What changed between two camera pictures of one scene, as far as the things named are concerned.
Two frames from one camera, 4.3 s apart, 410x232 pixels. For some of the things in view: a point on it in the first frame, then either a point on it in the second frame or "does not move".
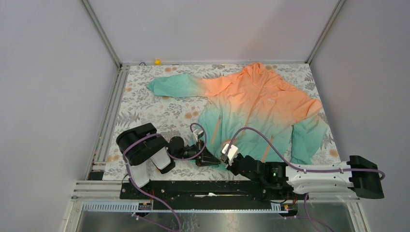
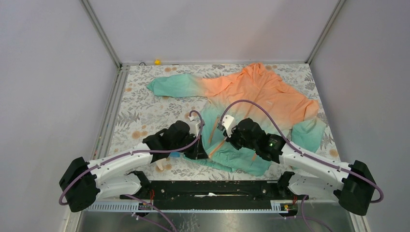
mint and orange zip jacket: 248,110 does not move
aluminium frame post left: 93,16 does not move
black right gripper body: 234,167 → 237,140
